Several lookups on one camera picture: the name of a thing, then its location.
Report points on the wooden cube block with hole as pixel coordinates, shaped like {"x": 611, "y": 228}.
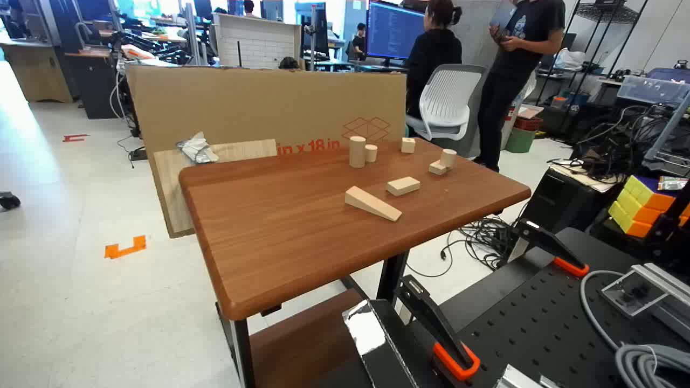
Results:
{"x": 407, "y": 145}

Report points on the wooden wedge block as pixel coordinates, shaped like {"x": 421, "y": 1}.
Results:
{"x": 370, "y": 203}

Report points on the tall wooden cylinder block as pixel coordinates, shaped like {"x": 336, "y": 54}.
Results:
{"x": 357, "y": 152}

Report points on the short wooden cylinder block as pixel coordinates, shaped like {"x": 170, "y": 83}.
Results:
{"x": 371, "y": 154}

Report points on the rectangular wooden block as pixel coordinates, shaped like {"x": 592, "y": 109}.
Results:
{"x": 403, "y": 185}

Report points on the small flat wooden block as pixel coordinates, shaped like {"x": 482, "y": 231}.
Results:
{"x": 436, "y": 169}

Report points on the small wooden cylinder block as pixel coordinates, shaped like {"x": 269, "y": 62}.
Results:
{"x": 449, "y": 157}

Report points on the large cardboard box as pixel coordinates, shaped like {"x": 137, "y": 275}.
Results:
{"x": 251, "y": 104}

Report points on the white office chair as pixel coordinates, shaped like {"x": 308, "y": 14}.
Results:
{"x": 449, "y": 99}

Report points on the large black clamp orange tip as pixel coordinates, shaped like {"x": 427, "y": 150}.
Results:
{"x": 431, "y": 320}

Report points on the distant seated person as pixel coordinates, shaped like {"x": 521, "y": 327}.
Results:
{"x": 358, "y": 44}

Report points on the crumpled white plastic sheet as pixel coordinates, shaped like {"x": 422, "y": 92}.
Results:
{"x": 195, "y": 146}

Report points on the person with hair bun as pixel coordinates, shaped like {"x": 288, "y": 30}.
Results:
{"x": 431, "y": 57}

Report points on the blue computer monitor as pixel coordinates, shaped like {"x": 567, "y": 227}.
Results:
{"x": 390, "y": 33}

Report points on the light wooden board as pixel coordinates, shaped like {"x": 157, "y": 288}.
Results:
{"x": 170, "y": 194}

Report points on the white panel board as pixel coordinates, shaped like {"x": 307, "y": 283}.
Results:
{"x": 255, "y": 44}

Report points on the green bin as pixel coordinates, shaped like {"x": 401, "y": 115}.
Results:
{"x": 518, "y": 141}

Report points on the small black clamp orange tip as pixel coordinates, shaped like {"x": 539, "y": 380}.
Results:
{"x": 551, "y": 246}

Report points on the standing person in black shirt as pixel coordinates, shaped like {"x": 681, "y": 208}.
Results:
{"x": 514, "y": 66}

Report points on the black side cabinet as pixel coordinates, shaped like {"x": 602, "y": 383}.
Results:
{"x": 563, "y": 201}

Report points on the orange floor tape marker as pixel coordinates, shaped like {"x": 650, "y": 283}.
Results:
{"x": 123, "y": 248}

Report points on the black perforated breadboard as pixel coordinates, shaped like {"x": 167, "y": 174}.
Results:
{"x": 546, "y": 323}

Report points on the red floor tape marker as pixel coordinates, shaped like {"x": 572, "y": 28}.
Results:
{"x": 73, "y": 137}

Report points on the grey electrical box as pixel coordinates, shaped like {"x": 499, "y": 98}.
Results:
{"x": 642, "y": 291}

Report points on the small black floor object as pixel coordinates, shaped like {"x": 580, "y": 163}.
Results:
{"x": 8, "y": 201}

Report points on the black table frame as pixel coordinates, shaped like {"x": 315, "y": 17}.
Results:
{"x": 390, "y": 276}

